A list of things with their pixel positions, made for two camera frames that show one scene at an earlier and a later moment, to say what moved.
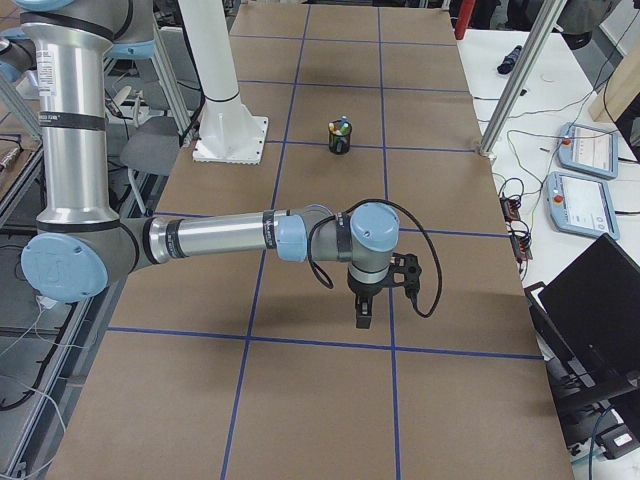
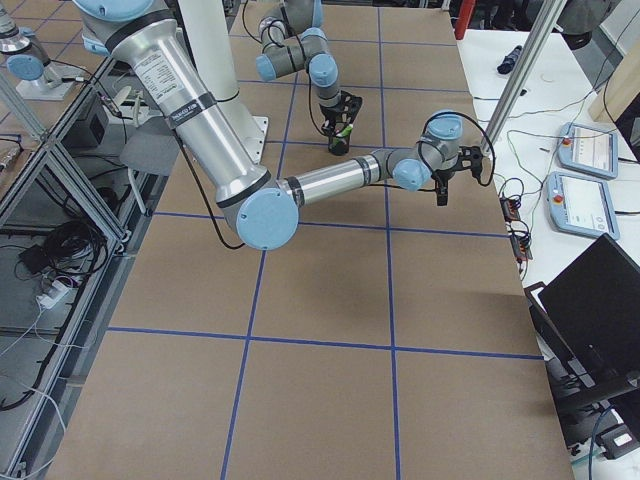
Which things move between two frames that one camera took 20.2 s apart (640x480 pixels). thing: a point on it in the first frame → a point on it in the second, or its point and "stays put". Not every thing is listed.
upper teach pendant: (589, 149) stays put
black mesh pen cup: (339, 134) stays put
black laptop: (588, 322) stays put
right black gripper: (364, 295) → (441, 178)
